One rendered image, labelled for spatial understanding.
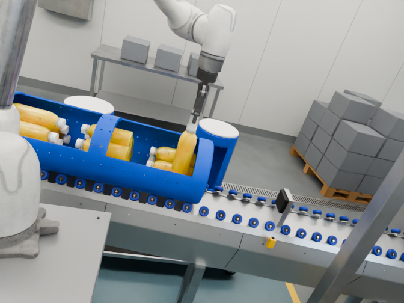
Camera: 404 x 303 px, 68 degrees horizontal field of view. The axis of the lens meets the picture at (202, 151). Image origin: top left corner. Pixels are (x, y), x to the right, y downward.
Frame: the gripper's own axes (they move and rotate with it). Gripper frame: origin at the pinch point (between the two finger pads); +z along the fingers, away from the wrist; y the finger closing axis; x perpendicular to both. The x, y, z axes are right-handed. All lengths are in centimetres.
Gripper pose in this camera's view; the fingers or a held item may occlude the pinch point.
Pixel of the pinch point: (193, 121)
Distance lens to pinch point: 117.0
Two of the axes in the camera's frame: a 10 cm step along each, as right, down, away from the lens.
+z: -2.8, 8.6, 4.2
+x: -9.6, -2.5, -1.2
